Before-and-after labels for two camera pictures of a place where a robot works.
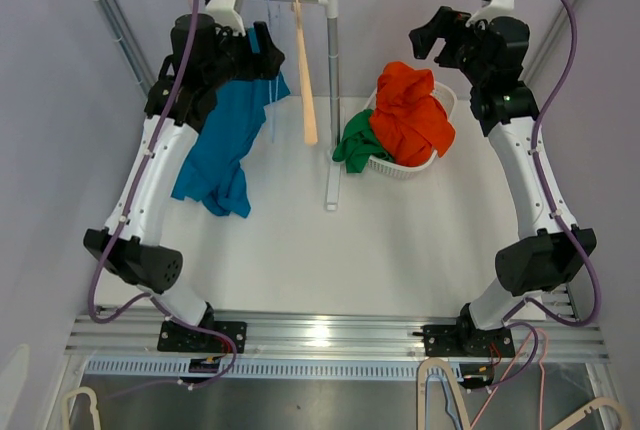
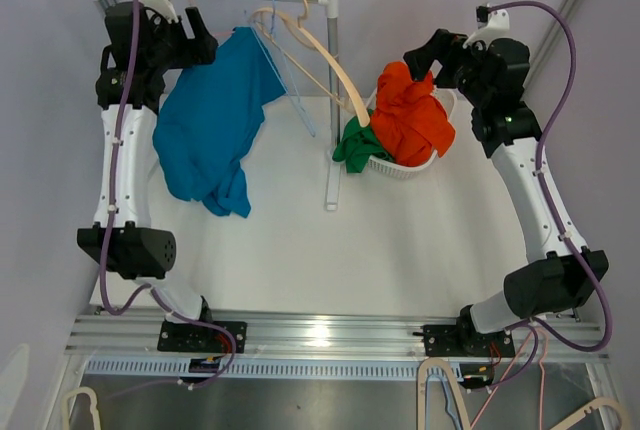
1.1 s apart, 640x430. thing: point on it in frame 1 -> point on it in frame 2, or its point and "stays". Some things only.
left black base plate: x=173 y=338 stays
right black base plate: x=464 y=341 stays
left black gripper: x=268 y=60 -> x=200 y=49
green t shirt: x=359 y=143 stays
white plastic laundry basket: x=393 y=169 stays
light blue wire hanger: x=273 y=91 -> x=306 y=124
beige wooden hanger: x=311 y=134 -> x=296 y=29
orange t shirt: x=409 y=120 stays
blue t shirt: x=212 y=174 stays
